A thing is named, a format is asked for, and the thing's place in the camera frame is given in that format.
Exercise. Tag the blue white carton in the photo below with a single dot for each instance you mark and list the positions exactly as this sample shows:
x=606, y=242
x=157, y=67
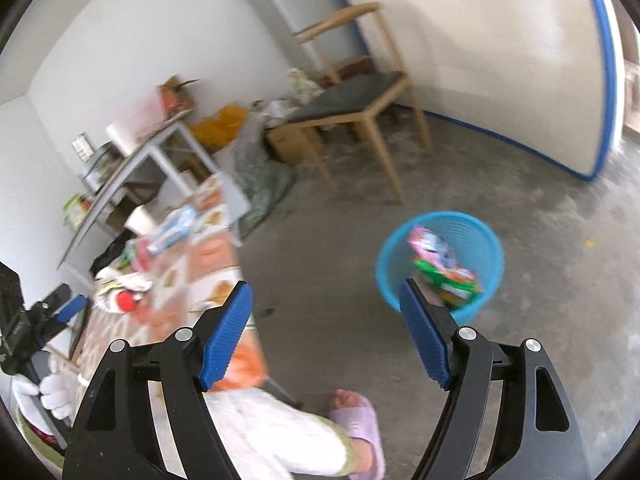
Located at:
x=172, y=230

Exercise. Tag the white paper towel roll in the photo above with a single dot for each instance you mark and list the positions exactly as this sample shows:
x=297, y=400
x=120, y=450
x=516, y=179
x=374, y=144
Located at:
x=121, y=137

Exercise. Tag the brown cardboard sheet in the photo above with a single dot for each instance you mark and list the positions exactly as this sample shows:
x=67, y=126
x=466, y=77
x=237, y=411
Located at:
x=130, y=205

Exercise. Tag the white bag with green print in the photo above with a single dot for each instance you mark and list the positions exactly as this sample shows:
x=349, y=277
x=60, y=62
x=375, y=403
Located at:
x=305, y=84

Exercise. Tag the wooden frame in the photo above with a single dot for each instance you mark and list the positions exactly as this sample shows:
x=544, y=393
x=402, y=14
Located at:
x=631, y=95

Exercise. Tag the white plastic bag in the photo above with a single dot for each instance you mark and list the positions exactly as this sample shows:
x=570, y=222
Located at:
x=274, y=110

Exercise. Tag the closed cardboard box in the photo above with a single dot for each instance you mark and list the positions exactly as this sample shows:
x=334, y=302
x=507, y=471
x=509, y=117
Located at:
x=292, y=145

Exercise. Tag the clear plastic sheet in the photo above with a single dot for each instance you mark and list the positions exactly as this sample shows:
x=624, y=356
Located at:
x=265, y=180

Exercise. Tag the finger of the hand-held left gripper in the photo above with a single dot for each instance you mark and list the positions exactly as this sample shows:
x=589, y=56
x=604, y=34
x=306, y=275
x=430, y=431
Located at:
x=72, y=309
x=52, y=299

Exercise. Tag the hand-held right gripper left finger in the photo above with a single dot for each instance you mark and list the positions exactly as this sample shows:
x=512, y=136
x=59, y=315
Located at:
x=225, y=335

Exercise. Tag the white side table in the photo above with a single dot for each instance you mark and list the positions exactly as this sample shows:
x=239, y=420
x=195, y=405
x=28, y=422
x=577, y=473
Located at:
x=110, y=195

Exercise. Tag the white paper cup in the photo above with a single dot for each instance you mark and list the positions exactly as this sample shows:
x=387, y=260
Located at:
x=140, y=220

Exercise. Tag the olive green stool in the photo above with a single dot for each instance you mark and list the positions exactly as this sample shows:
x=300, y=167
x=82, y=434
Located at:
x=42, y=442

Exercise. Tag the wooden chair with black seat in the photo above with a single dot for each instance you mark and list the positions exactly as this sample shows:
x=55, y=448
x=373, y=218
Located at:
x=350, y=97

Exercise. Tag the metal cooking pot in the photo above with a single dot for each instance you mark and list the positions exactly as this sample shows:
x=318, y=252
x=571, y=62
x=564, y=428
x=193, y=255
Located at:
x=100, y=167

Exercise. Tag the purple slipper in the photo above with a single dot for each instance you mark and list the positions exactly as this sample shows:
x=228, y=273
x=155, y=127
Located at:
x=360, y=420

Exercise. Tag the steel cylinder holder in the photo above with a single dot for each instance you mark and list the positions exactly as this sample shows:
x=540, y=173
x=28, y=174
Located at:
x=83, y=146

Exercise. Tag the black plastic bag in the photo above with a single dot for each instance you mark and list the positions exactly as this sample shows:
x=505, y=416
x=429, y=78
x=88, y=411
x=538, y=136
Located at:
x=110, y=255

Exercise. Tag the person's foot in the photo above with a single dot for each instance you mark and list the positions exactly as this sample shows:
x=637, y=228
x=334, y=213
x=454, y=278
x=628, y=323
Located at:
x=345, y=400

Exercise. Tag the blue plastic wastebasket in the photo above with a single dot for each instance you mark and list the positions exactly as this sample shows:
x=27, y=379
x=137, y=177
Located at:
x=487, y=255

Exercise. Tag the white mattress with blue edge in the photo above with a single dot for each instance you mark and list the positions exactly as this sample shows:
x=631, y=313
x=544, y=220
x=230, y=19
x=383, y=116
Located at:
x=475, y=60

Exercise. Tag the person's left hand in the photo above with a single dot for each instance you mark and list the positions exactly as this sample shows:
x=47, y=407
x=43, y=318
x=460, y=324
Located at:
x=60, y=395

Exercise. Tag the white fleece pants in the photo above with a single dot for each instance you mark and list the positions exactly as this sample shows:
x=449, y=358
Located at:
x=275, y=435

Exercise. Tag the pink snack bag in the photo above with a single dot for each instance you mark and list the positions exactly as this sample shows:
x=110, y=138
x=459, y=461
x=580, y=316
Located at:
x=430, y=245

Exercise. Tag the green food packet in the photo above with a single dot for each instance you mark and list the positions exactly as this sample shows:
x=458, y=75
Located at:
x=75, y=210

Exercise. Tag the pink plastic bag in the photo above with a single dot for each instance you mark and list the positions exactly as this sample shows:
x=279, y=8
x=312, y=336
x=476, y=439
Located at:
x=150, y=109

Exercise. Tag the dark brown wooden stool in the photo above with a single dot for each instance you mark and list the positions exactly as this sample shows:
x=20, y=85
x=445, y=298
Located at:
x=350, y=70

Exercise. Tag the green snack bag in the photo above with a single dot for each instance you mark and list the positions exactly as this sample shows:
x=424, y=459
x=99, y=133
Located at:
x=450, y=282

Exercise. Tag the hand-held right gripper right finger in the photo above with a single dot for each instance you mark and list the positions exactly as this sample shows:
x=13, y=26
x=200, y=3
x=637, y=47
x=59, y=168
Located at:
x=422, y=335

